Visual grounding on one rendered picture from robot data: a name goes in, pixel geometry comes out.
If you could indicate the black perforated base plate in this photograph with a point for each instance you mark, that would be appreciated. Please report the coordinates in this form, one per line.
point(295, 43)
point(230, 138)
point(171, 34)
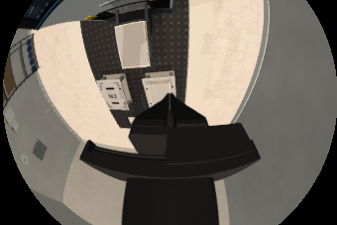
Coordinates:
point(170, 43)

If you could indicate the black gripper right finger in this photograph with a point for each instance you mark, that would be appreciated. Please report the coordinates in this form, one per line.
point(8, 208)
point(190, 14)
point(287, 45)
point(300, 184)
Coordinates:
point(182, 115)

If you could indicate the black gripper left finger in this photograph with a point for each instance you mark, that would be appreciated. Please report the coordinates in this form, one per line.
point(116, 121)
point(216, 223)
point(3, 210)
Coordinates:
point(157, 115)

